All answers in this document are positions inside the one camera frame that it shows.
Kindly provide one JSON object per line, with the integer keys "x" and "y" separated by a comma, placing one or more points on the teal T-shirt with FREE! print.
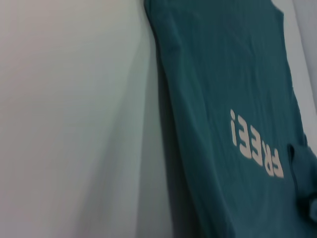
{"x": 223, "y": 74}

